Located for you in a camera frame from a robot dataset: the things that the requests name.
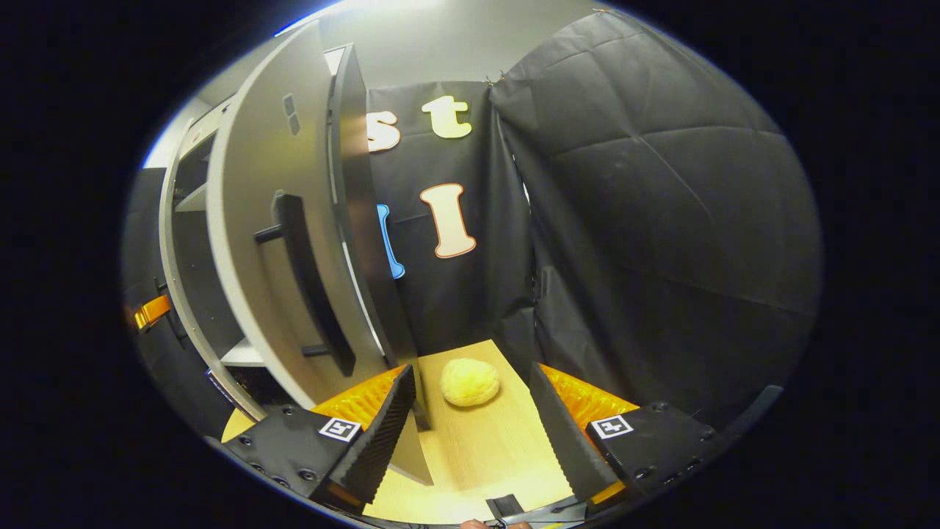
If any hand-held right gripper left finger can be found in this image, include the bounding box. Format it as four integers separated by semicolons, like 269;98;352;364
220;365;417;511

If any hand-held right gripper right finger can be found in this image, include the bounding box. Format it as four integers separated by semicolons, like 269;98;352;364
529;362;717;508

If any grey double-door shoe cabinet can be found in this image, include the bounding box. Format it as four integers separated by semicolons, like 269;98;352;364
158;21;434;487

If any grey shoe cabinet door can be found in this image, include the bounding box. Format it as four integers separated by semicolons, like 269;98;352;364
158;121;269;423
206;21;434;487

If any white cabinet shelf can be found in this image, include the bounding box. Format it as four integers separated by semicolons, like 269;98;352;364
175;184;209;214
220;338;267;368

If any grey cabinet drawer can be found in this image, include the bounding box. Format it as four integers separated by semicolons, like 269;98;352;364
180;94;237;151

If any yellow round sponge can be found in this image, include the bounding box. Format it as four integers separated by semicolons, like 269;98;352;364
439;358;502;408

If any black backdrop cloth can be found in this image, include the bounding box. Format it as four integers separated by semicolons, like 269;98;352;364
121;11;823;442

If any black cabinet door handle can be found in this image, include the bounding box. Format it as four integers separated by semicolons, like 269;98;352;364
253;192;358;378

